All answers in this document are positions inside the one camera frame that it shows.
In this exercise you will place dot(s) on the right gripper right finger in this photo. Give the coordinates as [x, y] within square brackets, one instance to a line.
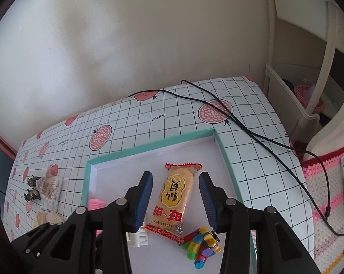
[214, 201]

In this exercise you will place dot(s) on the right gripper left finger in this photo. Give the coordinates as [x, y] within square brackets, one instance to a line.
[137, 203]

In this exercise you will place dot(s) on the cream plastic hair clip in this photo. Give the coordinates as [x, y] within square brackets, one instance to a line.
[138, 239]

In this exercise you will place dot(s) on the cotton swab bag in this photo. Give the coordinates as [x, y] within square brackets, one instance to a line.
[49, 187]

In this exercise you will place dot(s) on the black toy car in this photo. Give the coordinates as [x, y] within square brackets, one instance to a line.
[31, 181]

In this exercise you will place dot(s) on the teal rimmed white tray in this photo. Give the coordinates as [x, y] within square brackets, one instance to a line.
[109, 177]

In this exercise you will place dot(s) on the beige snack bag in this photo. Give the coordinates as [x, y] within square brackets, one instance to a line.
[43, 217]

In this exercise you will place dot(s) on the rice cracker snack packet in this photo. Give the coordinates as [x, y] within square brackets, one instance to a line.
[168, 213]

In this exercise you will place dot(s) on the pomegranate grid tablecloth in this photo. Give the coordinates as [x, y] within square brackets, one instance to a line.
[253, 136]

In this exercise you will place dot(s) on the pink striped crochet cover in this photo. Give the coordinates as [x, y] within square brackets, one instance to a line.
[324, 179]

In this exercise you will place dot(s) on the pink woven basket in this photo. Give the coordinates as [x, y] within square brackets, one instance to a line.
[304, 94]

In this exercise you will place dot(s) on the cream plastic shelf cart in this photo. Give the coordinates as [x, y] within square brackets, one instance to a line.
[306, 47]

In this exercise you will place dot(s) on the red window frame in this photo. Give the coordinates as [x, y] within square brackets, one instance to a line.
[7, 149]

